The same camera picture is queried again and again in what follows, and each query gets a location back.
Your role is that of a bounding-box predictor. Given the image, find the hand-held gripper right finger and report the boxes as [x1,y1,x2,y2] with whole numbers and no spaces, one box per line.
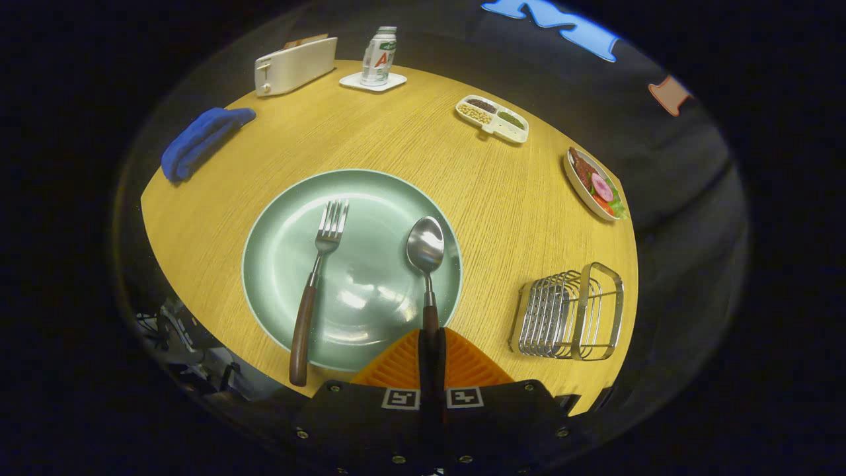
[433,327,572,476]

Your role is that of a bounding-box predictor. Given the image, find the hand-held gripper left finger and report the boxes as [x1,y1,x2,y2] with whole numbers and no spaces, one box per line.
[291,329,434,476]

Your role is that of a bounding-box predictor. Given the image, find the wooden-handled metal fork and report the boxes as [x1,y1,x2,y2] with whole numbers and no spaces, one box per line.
[289,199,350,387]

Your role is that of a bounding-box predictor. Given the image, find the wooden-handled metal spoon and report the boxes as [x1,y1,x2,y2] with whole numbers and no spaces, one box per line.
[405,216,446,344]

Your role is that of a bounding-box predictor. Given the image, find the pale green plate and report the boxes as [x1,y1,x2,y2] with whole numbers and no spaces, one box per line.
[242,169,463,373]

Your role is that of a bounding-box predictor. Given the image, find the dark equipment clutter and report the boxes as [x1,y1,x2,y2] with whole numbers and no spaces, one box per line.
[135,297,265,401]

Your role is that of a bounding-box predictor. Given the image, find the plate of toy food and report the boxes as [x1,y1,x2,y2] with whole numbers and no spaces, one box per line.
[563,146,627,221]

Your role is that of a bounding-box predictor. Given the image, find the white divided bean tray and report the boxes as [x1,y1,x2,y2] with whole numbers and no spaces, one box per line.
[455,95,529,144]

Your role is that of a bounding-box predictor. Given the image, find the blue folded cloth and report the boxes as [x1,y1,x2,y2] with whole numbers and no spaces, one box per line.
[161,107,256,184]

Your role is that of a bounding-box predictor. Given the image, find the white square coaster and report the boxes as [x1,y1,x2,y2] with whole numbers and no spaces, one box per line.
[339,71,408,93]

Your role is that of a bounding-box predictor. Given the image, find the white toaster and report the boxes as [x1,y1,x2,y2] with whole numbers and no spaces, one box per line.
[254,36,338,98]

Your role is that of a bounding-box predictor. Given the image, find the small white drink bottle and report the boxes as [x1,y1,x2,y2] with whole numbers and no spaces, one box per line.
[361,26,398,87]

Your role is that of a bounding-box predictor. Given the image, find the metal wire rack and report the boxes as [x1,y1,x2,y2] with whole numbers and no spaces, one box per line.
[508,262,625,362]

